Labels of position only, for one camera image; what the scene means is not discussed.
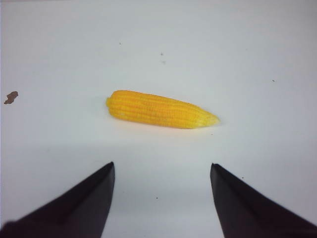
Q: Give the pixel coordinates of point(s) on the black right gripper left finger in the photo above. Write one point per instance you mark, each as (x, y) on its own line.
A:
(81, 212)

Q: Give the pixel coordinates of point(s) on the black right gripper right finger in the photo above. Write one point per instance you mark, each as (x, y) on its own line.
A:
(243, 212)

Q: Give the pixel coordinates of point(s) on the yellow corn cob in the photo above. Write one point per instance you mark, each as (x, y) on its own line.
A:
(157, 110)

